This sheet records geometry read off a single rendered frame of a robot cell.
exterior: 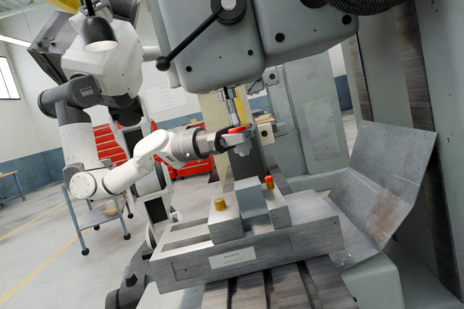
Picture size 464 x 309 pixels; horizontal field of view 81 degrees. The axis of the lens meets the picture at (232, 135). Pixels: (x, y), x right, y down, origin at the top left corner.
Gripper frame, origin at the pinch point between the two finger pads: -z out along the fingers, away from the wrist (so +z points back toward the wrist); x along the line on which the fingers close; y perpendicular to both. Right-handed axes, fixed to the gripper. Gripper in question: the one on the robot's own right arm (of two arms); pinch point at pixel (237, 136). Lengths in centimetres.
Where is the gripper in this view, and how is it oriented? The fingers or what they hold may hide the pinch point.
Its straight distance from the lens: 67.9
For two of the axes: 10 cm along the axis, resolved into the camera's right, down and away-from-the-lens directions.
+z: -8.7, 1.5, 4.7
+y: 2.4, 9.6, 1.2
